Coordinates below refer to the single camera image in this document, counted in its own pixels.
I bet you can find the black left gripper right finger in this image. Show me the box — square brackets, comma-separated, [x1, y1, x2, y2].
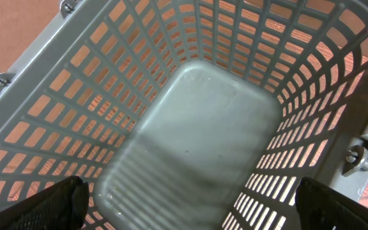
[295, 177, 368, 230]

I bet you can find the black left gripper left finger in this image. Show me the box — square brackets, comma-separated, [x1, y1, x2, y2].
[0, 176, 89, 230]

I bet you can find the grey plastic mesh basket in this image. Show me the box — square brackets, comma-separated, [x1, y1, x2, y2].
[0, 0, 368, 229]

